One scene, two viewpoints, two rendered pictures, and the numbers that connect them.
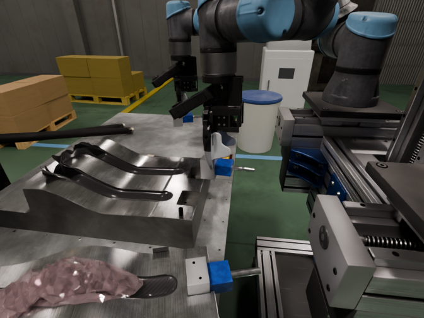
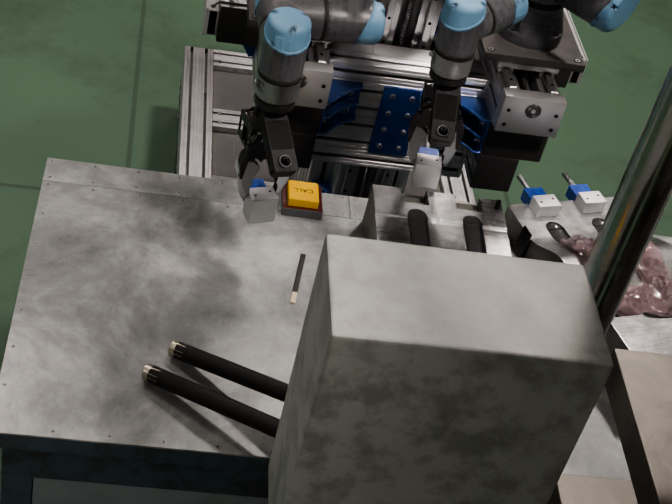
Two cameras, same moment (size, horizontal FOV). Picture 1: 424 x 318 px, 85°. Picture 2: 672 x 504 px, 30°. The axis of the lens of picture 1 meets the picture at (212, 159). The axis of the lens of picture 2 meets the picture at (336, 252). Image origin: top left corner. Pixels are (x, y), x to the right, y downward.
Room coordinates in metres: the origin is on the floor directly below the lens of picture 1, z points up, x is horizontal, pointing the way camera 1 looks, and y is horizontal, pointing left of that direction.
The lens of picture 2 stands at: (1.31, 1.84, 2.33)
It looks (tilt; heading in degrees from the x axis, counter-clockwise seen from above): 40 degrees down; 250
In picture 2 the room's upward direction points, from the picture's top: 14 degrees clockwise
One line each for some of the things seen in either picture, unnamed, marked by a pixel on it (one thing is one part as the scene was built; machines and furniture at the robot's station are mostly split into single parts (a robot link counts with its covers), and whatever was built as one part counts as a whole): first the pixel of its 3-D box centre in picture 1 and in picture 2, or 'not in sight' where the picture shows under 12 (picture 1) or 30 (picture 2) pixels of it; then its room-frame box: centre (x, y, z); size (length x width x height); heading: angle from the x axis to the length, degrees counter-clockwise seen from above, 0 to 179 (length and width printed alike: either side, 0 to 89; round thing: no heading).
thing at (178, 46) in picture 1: (180, 48); (275, 85); (0.86, 0.11, 1.17); 0.08 x 0.08 x 0.05
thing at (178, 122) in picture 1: (190, 117); (252, 188); (0.86, 0.09, 0.93); 0.13 x 0.05 x 0.05; 101
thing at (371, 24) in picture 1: (364, 40); not in sight; (0.72, -0.42, 1.20); 0.13 x 0.12 x 0.14; 178
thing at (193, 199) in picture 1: (188, 204); (466, 210); (0.42, 0.05, 0.87); 0.05 x 0.05 x 0.04; 82
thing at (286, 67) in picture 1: (283, 69); not in sight; (3.62, -1.05, 0.70); 0.71 x 0.63 x 1.40; 171
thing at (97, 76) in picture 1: (105, 77); not in sight; (4.65, 2.05, 0.39); 1.30 x 0.93 x 0.78; 84
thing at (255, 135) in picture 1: (256, 121); not in sight; (2.51, -0.51, 0.30); 0.49 x 0.49 x 0.60
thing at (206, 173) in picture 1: (228, 167); (427, 156); (0.50, -0.04, 0.93); 0.13 x 0.05 x 0.05; 76
